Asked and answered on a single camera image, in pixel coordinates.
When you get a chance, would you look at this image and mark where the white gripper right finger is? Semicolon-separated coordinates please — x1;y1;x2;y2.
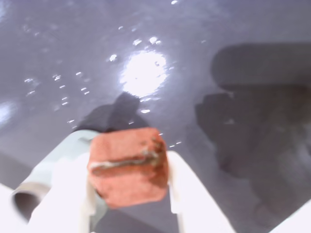
167;150;234;233

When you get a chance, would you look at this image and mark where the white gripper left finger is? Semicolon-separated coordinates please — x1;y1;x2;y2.
28;152;98;233

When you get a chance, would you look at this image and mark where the red cube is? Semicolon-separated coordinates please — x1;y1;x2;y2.
86;127;170;209

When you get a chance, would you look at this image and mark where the grey glossy table mat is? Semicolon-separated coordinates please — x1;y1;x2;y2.
0;0;311;233

